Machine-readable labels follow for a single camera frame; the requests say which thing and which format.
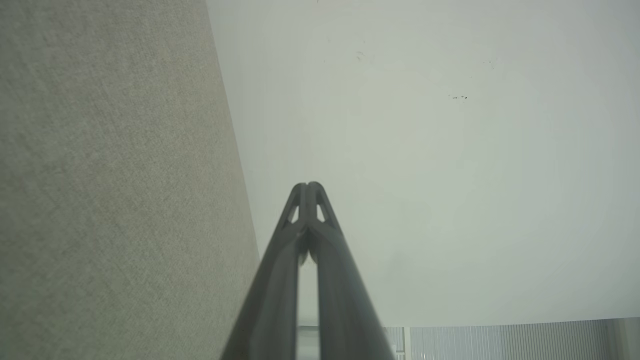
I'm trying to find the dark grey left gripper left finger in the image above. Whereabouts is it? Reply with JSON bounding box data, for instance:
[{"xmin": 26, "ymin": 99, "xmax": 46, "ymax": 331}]
[{"xmin": 220, "ymin": 182, "xmax": 308, "ymax": 360}]

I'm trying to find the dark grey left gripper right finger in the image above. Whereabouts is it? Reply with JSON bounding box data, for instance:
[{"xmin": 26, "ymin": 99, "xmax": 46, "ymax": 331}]
[{"xmin": 307, "ymin": 181, "xmax": 397, "ymax": 360}]

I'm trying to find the white ribbed wall panel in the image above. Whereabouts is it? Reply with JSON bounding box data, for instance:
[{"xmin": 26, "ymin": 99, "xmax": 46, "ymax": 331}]
[{"xmin": 384, "ymin": 318, "xmax": 640, "ymax": 360}]

